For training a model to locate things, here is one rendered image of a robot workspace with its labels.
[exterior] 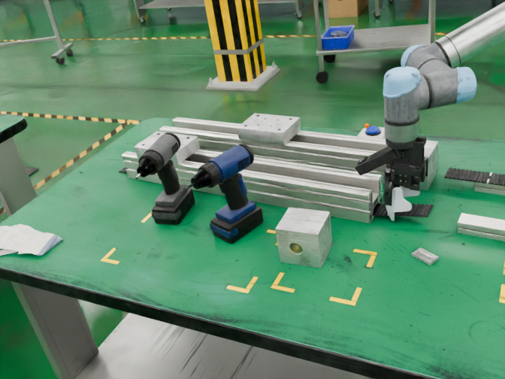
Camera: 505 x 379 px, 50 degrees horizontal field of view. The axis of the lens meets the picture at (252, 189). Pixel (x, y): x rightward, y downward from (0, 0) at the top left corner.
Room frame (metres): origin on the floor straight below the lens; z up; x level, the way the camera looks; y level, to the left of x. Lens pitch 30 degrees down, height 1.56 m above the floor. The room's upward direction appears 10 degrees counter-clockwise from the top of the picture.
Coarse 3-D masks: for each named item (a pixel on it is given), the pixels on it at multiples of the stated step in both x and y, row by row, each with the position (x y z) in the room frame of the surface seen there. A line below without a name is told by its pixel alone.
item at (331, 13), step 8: (328, 0) 6.14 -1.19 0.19; (336, 0) 6.10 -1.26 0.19; (344, 0) 6.06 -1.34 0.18; (352, 0) 6.01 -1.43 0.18; (360, 0) 6.12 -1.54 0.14; (368, 0) 6.49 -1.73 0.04; (328, 8) 6.14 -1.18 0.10; (336, 8) 6.10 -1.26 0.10; (344, 8) 6.06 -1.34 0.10; (352, 8) 6.02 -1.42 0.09; (360, 8) 6.11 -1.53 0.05; (328, 16) 6.15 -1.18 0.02; (336, 16) 6.11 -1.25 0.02; (344, 16) 6.06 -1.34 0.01; (352, 16) 6.02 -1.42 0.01
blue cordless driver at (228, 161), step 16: (240, 144) 1.19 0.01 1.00; (224, 160) 1.13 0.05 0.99; (240, 160) 1.14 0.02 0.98; (208, 176) 1.09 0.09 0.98; (224, 176) 1.10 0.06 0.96; (240, 176) 1.16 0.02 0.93; (224, 192) 1.13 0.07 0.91; (240, 192) 1.15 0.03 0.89; (224, 208) 1.15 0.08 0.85; (240, 208) 1.14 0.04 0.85; (256, 208) 1.15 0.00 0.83; (224, 224) 1.11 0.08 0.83; (240, 224) 1.11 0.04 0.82; (256, 224) 1.14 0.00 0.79; (224, 240) 1.11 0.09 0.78
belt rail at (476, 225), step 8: (464, 216) 1.00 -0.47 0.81; (472, 216) 1.00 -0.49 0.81; (480, 216) 0.99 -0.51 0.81; (464, 224) 0.98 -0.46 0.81; (472, 224) 0.97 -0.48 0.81; (480, 224) 0.96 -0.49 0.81; (488, 224) 0.96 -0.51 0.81; (496, 224) 0.95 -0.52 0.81; (504, 224) 0.95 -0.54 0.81; (464, 232) 0.98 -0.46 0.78; (472, 232) 0.97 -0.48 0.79; (480, 232) 0.96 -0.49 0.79; (488, 232) 0.95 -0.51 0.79; (496, 232) 0.94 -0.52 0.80; (504, 232) 0.93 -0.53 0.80; (504, 240) 0.93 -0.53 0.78
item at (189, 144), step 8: (152, 136) 1.55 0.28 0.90; (184, 136) 1.51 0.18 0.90; (192, 136) 1.49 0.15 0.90; (144, 144) 1.49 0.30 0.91; (184, 144) 1.45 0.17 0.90; (192, 144) 1.47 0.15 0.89; (136, 152) 1.49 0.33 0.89; (184, 152) 1.43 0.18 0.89; (192, 152) 1.46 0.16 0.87; (176, 160) 1.40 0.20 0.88
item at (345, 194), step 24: (192, 168) 1.38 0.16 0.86; (264, 168) 1.33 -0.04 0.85; (288, 168) 1.28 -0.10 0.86; (312, 168) 1.25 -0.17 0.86; (336, 168) 1.23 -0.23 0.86; (216, 192) 1.34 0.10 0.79; (264, 192) 1.25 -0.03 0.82; (288, 192) 1.20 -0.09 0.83; (312, 192) 1.17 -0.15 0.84; (336, 192) 1.12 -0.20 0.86; (360, 192) 1.09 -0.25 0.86; (336, 216) 1.13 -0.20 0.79; (360, 216) 1.09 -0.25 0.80
